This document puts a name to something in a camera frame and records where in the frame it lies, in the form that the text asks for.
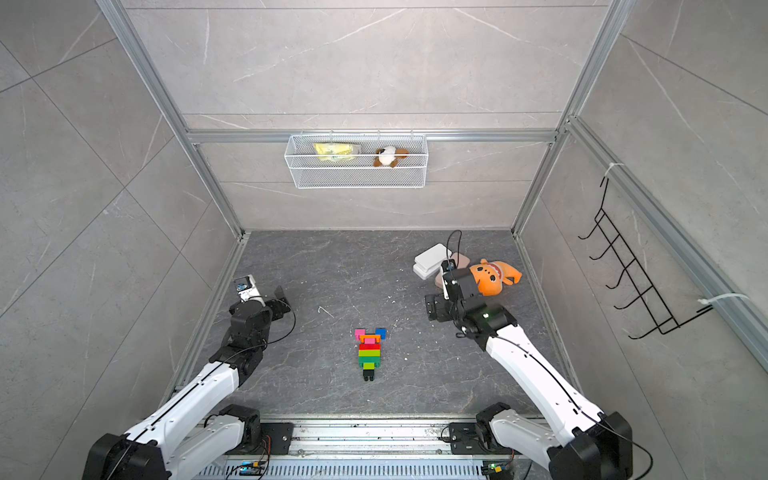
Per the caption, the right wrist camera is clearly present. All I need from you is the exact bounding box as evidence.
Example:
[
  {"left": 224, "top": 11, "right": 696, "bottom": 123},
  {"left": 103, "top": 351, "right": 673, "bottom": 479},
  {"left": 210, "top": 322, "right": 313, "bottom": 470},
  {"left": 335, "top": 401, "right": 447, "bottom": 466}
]
[{"left": 440, "top": 258, "right": 458, "bottom": 301}]

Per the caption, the black wall hook rack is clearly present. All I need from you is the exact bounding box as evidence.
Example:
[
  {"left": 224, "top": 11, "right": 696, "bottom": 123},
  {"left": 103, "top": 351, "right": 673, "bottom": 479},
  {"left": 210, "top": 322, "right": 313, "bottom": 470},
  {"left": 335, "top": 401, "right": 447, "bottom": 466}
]
[{"left": 577, "top": 177, "right": 714, "bottom": 341}]

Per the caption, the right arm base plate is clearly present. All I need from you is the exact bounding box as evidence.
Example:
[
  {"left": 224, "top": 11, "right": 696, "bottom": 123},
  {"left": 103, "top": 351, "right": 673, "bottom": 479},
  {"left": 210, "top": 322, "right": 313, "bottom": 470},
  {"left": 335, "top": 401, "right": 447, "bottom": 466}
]
[{"left": 440, "top": 422, "right": 517, "bottom": 456}]

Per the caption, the orange plush toy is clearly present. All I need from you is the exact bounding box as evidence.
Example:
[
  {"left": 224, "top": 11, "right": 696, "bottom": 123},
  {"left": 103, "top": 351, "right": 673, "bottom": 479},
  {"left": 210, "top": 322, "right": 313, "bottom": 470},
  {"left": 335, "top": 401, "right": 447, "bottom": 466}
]
[{"left": 469, "top": 259, "right": 522, "bottom": 297}]

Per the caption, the aluminium mounting rail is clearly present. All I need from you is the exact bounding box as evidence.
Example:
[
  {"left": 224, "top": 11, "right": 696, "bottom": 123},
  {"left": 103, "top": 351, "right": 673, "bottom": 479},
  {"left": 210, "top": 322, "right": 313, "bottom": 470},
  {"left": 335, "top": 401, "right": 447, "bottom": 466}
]
[{"left": 197, "top": 416, "right": 619, "bottom": 463}]

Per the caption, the white rectangular box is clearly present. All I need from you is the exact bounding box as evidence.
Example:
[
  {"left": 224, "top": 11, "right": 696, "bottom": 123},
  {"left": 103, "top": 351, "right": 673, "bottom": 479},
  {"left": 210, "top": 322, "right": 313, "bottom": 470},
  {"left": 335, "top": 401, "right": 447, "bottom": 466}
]
[{"left": 412, "top": 243, "right": 453, "bottom": 280}]

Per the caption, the pink rectangular box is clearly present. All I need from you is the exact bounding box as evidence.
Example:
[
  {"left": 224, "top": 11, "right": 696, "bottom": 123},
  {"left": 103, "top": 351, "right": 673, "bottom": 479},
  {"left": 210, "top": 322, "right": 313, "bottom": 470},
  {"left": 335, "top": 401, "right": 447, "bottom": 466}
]
[{"left": 434, "top": 252, "right": 470, "bottom": 289}]

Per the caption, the brown white plush toy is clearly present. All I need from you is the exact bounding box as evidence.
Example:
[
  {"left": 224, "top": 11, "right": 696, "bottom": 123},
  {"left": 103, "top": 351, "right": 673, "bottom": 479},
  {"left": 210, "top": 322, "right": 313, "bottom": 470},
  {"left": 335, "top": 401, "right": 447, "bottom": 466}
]
[{"left": 373, "top": 146, "right": 409, "bottom": 168}]

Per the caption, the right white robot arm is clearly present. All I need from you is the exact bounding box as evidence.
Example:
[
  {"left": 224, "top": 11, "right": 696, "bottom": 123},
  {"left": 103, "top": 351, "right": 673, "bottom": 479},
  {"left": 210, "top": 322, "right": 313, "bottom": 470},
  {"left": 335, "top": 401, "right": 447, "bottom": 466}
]
[{"left": 425, "top": 260, "right": 634, "bottom": 479}]

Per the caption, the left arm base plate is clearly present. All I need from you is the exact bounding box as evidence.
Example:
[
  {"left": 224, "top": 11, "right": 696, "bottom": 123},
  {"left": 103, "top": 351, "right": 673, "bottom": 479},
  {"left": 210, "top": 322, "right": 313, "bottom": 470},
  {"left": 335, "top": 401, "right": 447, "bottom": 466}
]
[{"left": 226, "top": 422, "right": 294, "bottom": 455}]

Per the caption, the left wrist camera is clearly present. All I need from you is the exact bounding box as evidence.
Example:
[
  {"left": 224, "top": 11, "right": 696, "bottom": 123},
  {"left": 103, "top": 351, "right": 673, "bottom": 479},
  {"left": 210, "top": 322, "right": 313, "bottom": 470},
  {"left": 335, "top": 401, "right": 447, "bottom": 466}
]
[{"left": 234, "top": 274, "right": 264, "bottom": 304}]

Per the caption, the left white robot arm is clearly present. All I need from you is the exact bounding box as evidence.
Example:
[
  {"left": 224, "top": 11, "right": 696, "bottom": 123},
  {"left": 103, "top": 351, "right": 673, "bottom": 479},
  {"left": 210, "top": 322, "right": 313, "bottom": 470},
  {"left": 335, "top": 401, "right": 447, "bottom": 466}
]
[{"left": 82, "top": 276, "right": 292, "bottom": 479}]

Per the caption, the yellow packet in basket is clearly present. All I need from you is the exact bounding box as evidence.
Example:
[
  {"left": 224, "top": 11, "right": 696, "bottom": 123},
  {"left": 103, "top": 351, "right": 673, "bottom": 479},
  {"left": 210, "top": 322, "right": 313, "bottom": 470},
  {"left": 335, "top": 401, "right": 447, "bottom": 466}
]
[{"left": 313, "top": 142, "right": 362, "bottom": 163}]

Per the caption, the dark green lego brick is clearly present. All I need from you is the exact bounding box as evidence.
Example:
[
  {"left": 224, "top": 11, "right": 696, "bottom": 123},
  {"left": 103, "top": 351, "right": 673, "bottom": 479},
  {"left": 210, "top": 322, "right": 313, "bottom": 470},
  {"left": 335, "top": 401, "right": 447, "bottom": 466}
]
[{"left": 358, "top": 357, "right": 381, "bottom": 369}]

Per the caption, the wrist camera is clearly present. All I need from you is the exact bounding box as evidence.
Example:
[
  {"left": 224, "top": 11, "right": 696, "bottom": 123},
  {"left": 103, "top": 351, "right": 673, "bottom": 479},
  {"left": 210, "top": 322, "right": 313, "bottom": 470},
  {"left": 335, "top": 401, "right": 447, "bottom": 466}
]
[
  {"left": 440, "top": 258, "right": 458, "bottom": 301},
  {"left": 234, "top": 274, "right": 264, "bottom": 304}
]

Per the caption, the white wire basket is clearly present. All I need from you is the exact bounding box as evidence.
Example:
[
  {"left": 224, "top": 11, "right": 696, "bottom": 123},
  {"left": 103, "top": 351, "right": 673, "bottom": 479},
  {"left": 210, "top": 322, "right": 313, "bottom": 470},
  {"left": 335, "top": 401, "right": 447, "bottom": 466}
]
[{"left": 284, "top": 132, "right": 429, "bottom": 189}]

